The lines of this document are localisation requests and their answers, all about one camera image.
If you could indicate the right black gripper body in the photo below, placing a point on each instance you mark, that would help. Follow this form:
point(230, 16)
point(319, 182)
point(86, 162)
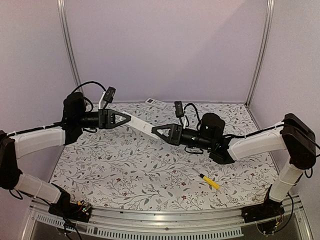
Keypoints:
point(177, 135)

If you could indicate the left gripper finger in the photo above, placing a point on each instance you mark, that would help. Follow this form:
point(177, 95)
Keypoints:
point(116, 116)
point(115, 124)

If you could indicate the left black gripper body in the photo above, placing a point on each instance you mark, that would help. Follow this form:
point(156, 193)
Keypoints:
point(103, 120)

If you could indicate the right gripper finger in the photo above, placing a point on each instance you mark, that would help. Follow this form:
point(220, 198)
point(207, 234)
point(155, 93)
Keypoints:
point(163, 128)
point(165, 137)

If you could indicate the white air conditioner remote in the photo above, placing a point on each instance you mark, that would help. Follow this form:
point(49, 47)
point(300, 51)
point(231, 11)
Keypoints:
point(141, 125)

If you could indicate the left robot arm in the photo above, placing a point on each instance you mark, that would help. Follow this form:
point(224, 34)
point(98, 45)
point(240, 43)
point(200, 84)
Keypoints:
point(75, 118)

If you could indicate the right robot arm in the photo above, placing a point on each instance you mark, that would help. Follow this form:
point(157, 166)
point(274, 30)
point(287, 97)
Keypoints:
point(290, 134)

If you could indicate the floral patterned table mat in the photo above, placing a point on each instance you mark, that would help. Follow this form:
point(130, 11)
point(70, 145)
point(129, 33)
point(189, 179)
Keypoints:
point(126, 169)

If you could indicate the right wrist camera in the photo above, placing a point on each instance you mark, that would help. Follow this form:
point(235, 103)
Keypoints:
point(179, 112)

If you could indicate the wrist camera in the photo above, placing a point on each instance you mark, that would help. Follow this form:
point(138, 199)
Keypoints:
point(109, 94)
point(179, 112)

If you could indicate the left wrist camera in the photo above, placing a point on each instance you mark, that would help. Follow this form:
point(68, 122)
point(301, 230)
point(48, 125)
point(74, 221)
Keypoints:
point(109, 94)

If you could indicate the yellow handled screwdriver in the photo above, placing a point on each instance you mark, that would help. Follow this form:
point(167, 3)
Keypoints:
point(207, 180)

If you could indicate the front aluminium rail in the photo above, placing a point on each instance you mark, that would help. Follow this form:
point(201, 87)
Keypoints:
point(212, 224)

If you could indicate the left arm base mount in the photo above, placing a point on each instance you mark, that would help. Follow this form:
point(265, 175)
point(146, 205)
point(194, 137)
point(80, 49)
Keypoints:
point(80, 211)

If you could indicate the left aluminium frame post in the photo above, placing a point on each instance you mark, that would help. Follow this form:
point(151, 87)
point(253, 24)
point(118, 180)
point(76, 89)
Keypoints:
point(62, 12)

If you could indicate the aluminium frame post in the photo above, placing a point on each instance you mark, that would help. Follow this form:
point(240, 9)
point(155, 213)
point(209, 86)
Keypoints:
point(62, 12)
point(270, 4)

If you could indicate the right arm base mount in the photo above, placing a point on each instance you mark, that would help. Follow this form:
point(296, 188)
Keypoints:
point(265, 210)

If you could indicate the right aluminium frame post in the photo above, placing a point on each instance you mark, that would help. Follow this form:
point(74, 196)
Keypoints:
point(270, 4)

